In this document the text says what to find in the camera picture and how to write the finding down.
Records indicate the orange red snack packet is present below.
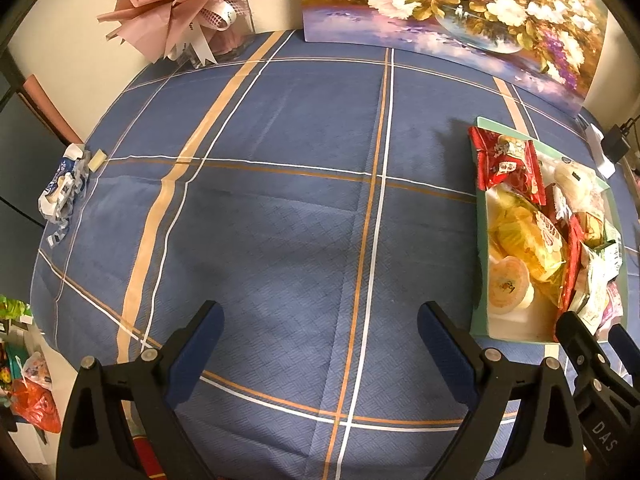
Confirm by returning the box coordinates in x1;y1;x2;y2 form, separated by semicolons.
572;210;608;248

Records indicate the pink flower bouquet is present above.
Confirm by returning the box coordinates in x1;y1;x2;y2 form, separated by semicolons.
96;0;292;70

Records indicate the yellow cake packet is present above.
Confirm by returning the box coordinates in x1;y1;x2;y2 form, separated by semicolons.
487;187;571;296

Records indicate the black charger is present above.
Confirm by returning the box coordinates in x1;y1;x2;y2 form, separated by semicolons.
600;127;632;163

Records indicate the white power strip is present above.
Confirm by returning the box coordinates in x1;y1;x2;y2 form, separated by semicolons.
582;122;617;178

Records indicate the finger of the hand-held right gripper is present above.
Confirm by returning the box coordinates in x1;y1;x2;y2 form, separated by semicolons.
555;311;617;397
607;324;640;386

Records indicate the pink snack packet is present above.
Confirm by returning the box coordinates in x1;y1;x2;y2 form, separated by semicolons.
597;280;626;341

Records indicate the blue plaid tablecloth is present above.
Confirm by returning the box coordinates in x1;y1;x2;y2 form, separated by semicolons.
30;30;640;480

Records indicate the dark cabinet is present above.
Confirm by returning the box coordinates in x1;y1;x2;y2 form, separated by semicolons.
0;40;86;281

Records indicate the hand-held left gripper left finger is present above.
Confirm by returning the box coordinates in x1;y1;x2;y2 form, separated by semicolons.
56;300;225;480

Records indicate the red cartoon snack packet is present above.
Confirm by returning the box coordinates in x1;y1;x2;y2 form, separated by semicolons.
467;125;547;206

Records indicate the green white tofu packet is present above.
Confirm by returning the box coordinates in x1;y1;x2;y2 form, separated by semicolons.
575;245;626;321

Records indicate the steamed bun clear packet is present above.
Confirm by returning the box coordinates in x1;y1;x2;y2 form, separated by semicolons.
552;157;608;211

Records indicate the red patterned snack packet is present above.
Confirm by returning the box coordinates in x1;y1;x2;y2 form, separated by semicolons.
555;215;586;311

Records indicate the flower painting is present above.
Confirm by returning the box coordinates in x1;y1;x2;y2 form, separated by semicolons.
298;0;610;113

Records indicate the small cream candy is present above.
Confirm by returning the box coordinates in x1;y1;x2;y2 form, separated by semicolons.
487;255;536;317

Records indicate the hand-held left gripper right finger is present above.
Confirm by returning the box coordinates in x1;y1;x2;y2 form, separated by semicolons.
417;301;586;480

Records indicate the teal cardboard box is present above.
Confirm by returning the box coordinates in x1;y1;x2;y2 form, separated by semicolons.
469;116;628;345

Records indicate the crumpled blue white wrapper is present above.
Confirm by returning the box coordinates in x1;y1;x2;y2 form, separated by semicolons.
37;142;91;246

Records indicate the clear plastic bag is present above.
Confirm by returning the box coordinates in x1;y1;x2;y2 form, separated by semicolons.
20;350;53;386

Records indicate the orange plastic bag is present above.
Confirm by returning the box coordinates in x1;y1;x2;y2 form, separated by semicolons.
10;377;63;433

